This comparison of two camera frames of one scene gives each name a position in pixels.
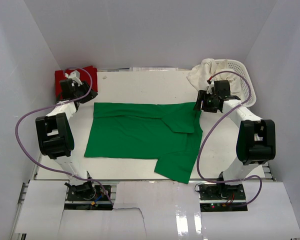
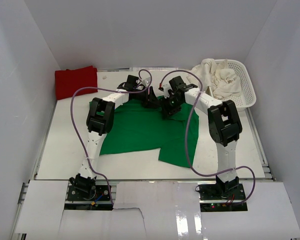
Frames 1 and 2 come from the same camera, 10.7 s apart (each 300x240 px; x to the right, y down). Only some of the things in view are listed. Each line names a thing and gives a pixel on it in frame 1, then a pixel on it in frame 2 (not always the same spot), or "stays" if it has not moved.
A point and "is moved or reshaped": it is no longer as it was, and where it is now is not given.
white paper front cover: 155,210 stays
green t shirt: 172,133 is moved or reshaped
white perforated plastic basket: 241,67 stays
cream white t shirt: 208,71 stays
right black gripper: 201,96 -> 166,110
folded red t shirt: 87,74 stays
